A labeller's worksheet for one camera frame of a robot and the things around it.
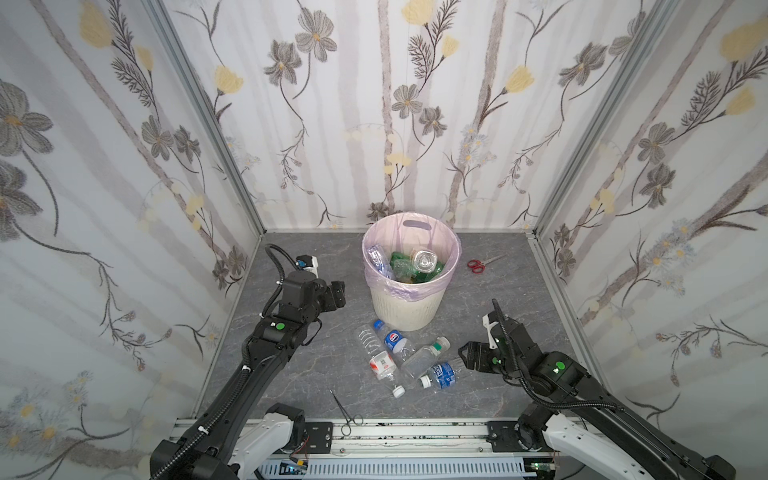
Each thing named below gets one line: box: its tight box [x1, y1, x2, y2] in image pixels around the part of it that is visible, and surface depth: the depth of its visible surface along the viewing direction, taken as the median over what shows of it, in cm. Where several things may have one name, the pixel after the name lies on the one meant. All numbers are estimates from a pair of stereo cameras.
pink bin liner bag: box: [362, 212, 462, 302], surface depth 84 cm
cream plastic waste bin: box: [362, 212, 462, 332], surface depth 86 cm
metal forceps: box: [329, 389, 364, 437], surface depth 78 cm
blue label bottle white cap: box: [419, 362, 457, 389], surface depth 81 cm
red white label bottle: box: [367, 244, 393, 279], surface depth 79 cm
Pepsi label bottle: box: [374, 319, 415, 361], surface depth 88 cm
